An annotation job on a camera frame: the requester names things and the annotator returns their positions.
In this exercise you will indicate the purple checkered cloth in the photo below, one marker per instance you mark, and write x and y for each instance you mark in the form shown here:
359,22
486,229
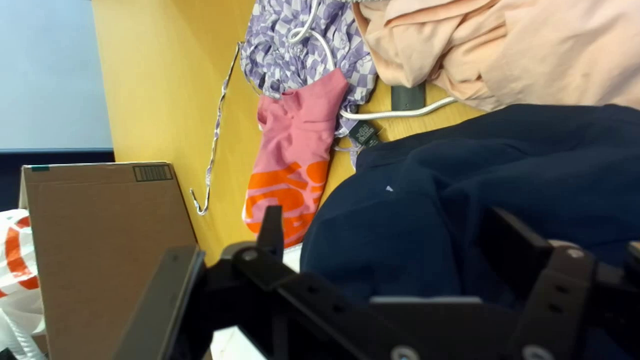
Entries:
281,52

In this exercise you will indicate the pink and orange sock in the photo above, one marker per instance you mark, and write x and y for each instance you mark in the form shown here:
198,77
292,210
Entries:
296,160

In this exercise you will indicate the peach cloth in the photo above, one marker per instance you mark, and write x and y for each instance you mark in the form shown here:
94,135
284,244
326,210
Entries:
520,47

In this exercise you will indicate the navy blue cloth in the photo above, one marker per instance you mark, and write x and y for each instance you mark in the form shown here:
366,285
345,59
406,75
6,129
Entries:
452,200

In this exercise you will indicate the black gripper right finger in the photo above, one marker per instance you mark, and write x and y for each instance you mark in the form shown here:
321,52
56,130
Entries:
560,287

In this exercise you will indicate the white whiteboard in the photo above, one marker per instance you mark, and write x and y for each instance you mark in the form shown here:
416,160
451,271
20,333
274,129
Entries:
47,67

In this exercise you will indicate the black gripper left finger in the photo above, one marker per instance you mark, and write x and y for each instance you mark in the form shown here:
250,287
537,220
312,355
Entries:
180,287

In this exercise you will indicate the brown cardboard box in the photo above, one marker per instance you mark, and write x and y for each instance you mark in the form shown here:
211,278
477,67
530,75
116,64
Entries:
106,252

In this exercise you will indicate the white plastic bag orange print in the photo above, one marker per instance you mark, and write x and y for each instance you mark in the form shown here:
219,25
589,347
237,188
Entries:
17,281

